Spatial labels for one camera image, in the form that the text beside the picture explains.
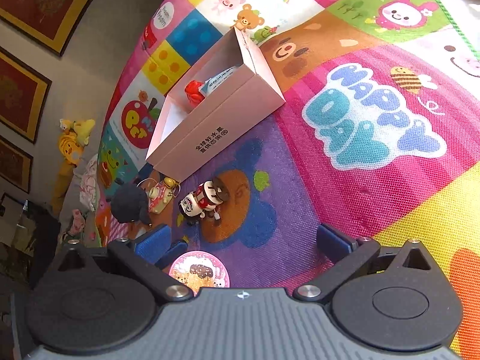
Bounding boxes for yellow plush toy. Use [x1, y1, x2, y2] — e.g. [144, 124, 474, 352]
[59, 118, 96, 145]

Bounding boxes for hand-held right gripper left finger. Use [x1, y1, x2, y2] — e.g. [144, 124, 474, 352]
[56, 224, 194, 302]

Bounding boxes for yellow duck plush backpack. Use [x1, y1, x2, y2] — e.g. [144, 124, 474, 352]
[56, 135, 88, 167]

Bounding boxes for round pink tin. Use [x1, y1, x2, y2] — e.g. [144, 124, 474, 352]
[169, 250, 230, 296]

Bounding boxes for yellow pillow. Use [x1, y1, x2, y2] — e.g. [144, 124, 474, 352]
[50, 165, 76, 214]

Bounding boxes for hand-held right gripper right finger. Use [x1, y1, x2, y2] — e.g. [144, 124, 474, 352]
[292, 224, 432, 302]

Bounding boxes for painted-face figurine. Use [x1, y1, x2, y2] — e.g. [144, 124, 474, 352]
[178, 180, 230, 226]

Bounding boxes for blue tissue packet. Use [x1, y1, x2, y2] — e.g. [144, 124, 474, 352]
[199, 65, 241, 96]

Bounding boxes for grey sofa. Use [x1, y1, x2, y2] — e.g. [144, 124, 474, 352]
[49, 150, 113, 256]

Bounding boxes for pink white clothes pile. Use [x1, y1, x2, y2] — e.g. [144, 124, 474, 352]
[79, 154, 100, 211]

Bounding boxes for red pig toy keychain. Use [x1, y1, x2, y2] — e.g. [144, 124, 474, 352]
[184, 80, 206, 111]

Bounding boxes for pink cloth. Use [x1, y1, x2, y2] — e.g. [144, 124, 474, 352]
[67, 210, 87, 241]

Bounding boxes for red gold-framed wall picture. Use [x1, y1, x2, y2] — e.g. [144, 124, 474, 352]
[0, 0, 113, 58]
[0, 47, 52, 144]
[0, 135, 34, 194]

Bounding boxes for black plush bear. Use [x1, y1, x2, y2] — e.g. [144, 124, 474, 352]
[110, 184, 152, 227]

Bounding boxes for pink cardboard box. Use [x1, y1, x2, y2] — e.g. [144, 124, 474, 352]
[145, 27, 286, 182]

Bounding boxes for dark glass cabinet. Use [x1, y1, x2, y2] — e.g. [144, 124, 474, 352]
[0, 191, 62, 289]

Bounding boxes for colourful cartoon play mat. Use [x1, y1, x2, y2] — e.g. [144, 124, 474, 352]
[86, 0, 480, 360]

